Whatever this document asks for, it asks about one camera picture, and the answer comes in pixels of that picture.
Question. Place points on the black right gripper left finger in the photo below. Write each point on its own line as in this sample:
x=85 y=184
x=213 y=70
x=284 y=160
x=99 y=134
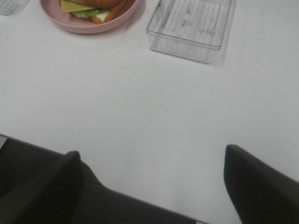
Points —
x=49 y=198

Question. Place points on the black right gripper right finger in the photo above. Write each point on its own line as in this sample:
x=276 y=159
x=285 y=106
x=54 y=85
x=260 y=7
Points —
x=259 y=193

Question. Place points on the green lettuce leaf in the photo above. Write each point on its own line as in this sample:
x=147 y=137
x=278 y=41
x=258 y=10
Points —
x=86 y=12

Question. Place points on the yellow cheese slice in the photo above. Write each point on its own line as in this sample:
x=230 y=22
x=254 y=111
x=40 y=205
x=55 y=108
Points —
x=68 y=6

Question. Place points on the bread slice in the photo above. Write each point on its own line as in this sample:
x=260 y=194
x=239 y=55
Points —
x=107 y=16
x=108 y=4

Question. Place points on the clear right plastic tray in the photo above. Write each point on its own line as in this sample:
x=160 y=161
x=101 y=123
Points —
x=190 y=29

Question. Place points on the clear plastic tray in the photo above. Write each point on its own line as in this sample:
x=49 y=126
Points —
x=190 y=29
x=8 y=7

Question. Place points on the pink plate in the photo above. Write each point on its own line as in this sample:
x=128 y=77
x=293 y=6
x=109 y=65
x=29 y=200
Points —
x=68 y=22

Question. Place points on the clear left plastic tray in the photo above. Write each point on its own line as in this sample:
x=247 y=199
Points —
x=8 y=7

